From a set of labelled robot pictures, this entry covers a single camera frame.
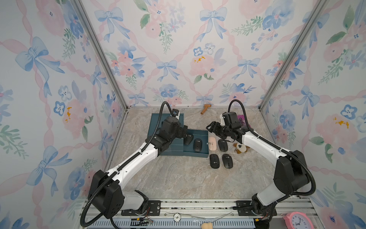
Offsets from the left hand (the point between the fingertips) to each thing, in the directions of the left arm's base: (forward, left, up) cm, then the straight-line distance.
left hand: (179, 123), depth 81 cm
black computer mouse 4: (-12, -31, -22) cm, 40 cm away
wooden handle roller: (+37, -21, -22) cm, 48 cm away
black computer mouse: (-2, -12, -21) cm, 24 cm away
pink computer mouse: (-1, -22, -20) cm, 30 cm away
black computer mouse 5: (-13, -22, -21) cm, 33 cm away
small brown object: (-4, -40, -20) cm, 45 cm away
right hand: (+2, -19, -8) cm, 21 cm away
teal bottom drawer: (-3, -6, -24) cm, 25 cm away
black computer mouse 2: (+4, -6, -22) cm, 23 cm away
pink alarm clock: (-43, -59, -21) cm, 76 cm away
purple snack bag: (+5, -37, -1) cm, 38 cm away
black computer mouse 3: (-2, -29, -20) cm, 35 cm away
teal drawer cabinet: (-8, +2, -12) cm, 15 cm away
